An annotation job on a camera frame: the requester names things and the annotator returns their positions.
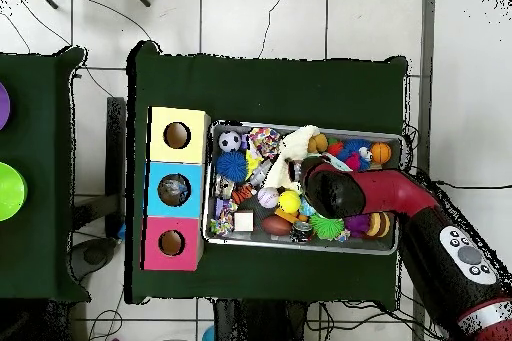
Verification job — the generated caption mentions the cream cloth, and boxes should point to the cream cloth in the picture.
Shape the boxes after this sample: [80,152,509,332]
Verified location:
[263,124,321,194]

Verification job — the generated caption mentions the orange plush bear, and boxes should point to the orange plush bear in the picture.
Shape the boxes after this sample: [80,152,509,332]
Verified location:
[306,133,329,154]

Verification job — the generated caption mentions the wooden box with three holes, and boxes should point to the wooden box with three holes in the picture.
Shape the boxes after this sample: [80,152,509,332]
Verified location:
[138,106,212,272]

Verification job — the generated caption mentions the silver mesh bin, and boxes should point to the silver mesh bin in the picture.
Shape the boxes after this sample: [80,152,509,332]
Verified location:
[201,119,403,256]

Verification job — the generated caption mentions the blue spiky ball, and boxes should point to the blue spiky ball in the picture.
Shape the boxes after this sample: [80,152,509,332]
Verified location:
[214,150,249,184]

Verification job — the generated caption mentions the orange striped tiger plush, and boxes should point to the orange striped tiger plush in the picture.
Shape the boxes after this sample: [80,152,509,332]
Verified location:
[230,183,257,205]

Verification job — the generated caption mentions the small soccer ball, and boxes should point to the small soccer ball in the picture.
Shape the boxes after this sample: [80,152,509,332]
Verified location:
[218,129,244,153]

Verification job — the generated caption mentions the yellow seamed ball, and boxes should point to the yellow seamed ball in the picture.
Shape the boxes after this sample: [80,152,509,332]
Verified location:
[278,189,302,215]

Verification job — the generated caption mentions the plain wooden cube block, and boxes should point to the plain wooden cube block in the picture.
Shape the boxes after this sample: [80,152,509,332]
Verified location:
[233,210,255,233]

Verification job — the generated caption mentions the brown toy football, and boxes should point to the brown toy football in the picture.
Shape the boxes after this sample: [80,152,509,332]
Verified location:
[260,214,293,237]

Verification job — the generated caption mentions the dark green tablecloth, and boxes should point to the dark green tablecloth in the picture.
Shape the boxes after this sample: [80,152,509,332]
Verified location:
[124,40,410,305]

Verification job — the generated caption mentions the blue spiky toy with eyes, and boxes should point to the blue spiky toy with eyes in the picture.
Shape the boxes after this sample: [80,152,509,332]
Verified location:
[327,138,373,172]

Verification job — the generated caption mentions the small orange basketball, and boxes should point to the small orange basketball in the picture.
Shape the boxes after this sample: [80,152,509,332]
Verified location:
[369,141,393,165]

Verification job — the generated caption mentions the side table with green cloth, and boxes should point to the side table with green cloth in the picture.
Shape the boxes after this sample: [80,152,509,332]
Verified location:
[0,46,91,304]

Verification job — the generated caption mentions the lime green disc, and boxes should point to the lime green disc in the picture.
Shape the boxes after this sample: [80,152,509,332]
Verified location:
[0,161,29,223]

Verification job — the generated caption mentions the purple disc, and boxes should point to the purple disc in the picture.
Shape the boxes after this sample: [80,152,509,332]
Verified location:
[0,81,12,132]

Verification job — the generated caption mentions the thin black floor cable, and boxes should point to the thin black floor cable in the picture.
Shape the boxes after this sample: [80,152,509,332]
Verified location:
[257,0,290,60]

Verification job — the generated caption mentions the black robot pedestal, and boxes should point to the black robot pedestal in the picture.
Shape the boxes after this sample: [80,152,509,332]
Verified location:
[211,298,309,341]

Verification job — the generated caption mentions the black power cable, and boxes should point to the black power cable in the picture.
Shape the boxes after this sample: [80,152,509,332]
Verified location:
[437,181,512,191]

